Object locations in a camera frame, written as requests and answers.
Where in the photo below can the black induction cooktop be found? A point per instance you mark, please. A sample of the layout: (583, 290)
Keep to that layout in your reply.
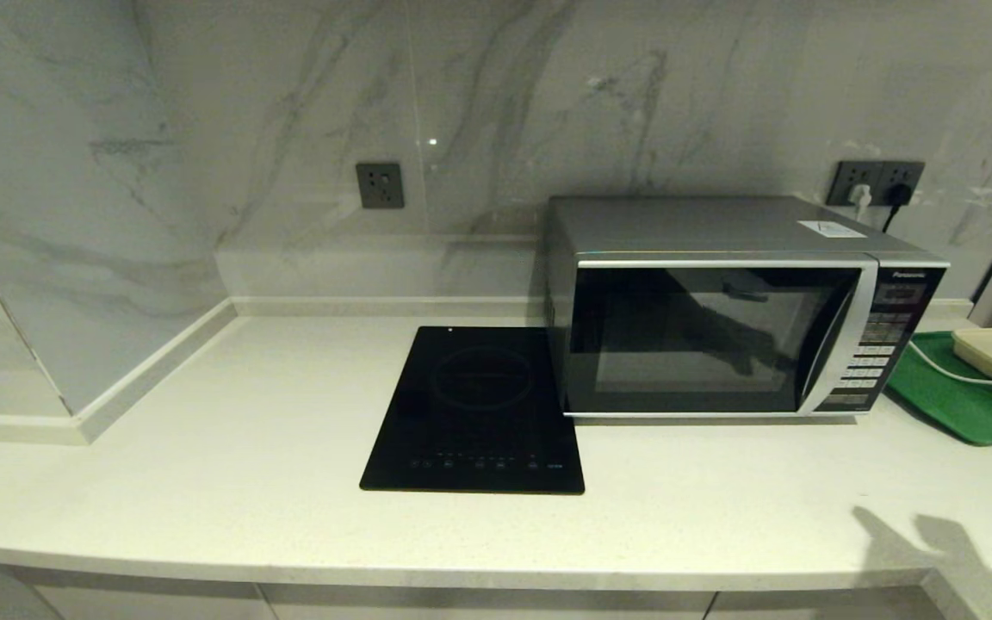
(470, 405)

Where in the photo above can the white power plug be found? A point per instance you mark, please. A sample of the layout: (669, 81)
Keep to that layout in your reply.
(860, 198)

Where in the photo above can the green plastic tray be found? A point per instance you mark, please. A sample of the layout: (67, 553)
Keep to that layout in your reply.
(952, 405)

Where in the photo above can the silver microwave oven body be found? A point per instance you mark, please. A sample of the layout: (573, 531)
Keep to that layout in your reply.
(703, 226)

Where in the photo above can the black power plug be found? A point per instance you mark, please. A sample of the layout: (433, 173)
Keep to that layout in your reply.
(898, 195)

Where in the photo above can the grey single wall socket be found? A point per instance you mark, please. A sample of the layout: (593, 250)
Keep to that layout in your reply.
(380, 186)

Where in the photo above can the grey double wall socket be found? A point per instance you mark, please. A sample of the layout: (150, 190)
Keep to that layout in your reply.
(877, 173)

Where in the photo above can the white paper sheet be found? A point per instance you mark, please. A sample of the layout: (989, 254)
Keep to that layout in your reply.
(833, 229)

